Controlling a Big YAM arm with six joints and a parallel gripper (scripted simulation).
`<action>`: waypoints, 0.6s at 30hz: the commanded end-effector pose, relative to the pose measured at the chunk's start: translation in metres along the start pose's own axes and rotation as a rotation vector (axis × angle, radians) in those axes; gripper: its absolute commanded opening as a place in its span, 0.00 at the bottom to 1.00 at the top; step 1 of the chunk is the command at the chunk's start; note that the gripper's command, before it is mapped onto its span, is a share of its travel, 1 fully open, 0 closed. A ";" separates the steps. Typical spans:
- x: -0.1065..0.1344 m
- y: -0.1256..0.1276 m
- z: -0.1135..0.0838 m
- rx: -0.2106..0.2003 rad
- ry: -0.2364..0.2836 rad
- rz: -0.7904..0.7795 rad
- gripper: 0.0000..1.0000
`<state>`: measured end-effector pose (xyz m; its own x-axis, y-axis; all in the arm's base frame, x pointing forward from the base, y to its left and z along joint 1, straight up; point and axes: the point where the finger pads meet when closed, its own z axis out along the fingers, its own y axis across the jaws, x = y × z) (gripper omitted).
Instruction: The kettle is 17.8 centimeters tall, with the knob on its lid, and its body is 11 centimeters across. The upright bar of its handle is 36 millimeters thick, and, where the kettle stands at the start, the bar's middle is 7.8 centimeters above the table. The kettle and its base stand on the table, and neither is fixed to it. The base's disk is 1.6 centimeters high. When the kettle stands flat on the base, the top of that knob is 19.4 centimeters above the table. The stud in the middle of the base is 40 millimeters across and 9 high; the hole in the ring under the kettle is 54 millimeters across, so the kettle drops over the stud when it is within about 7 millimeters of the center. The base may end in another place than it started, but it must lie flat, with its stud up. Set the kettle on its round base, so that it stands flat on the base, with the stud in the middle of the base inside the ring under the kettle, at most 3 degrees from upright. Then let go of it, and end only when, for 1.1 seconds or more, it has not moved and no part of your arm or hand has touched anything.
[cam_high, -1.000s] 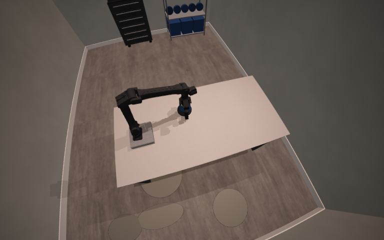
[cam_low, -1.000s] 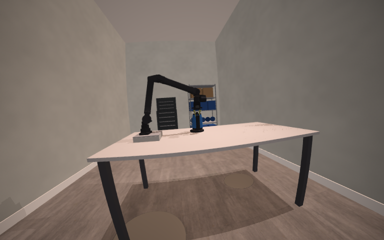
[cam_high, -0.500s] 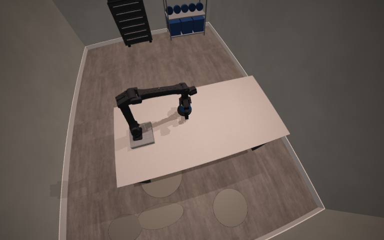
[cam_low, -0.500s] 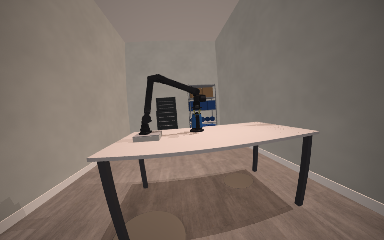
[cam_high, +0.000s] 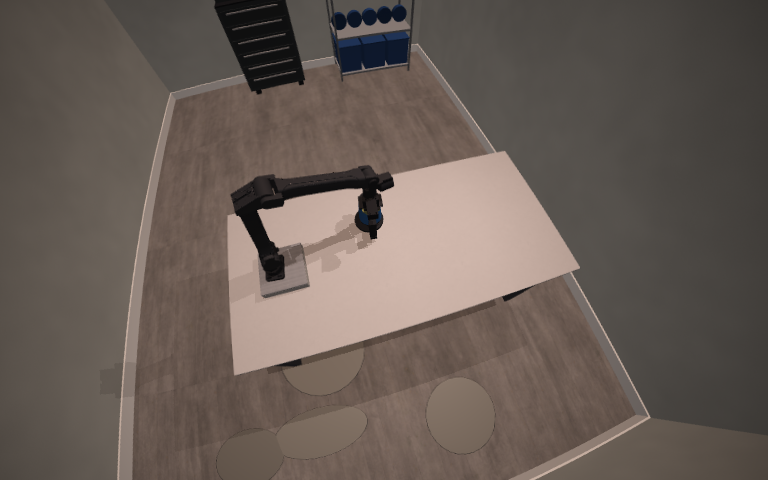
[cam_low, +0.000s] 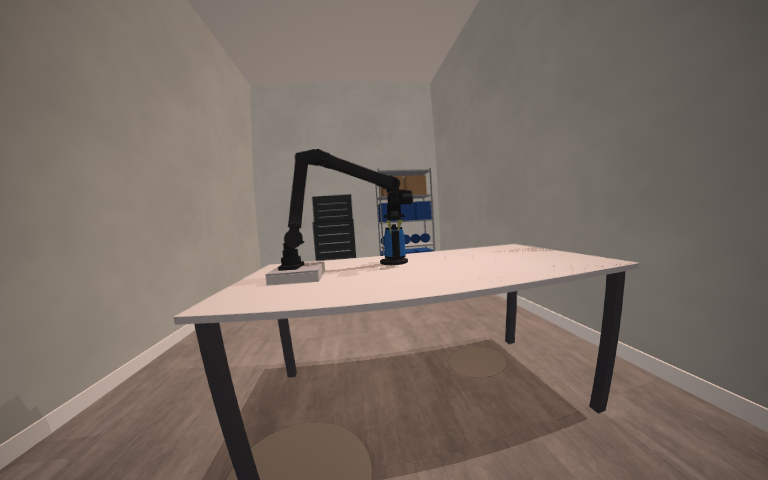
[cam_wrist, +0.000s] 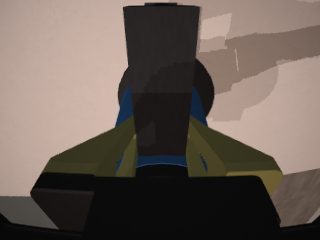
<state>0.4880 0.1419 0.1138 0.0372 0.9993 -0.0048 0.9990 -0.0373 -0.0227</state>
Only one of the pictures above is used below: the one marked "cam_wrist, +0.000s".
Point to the black round disk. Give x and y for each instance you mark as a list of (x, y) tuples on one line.
[(202, 82)]

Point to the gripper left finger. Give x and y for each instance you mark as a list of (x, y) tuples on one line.
[(99, 155)]

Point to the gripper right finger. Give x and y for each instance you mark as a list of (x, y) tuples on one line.
[(226, 156)]

